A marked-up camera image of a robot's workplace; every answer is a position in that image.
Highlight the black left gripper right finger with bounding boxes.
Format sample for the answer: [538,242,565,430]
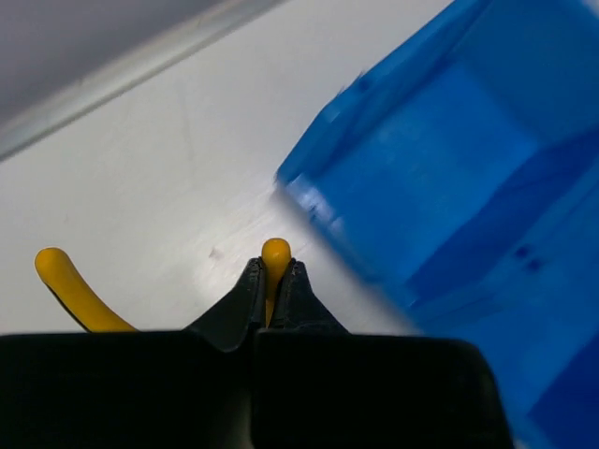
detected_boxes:
[273,258,348,334]

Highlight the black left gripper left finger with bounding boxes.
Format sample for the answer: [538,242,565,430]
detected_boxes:
[183,257,263,353]

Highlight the yellow handled pliers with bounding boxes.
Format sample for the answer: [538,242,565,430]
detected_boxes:
[35,238,291,333]

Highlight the blue plastic divided bin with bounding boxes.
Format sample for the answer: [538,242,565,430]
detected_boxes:
[276,1,598,448]

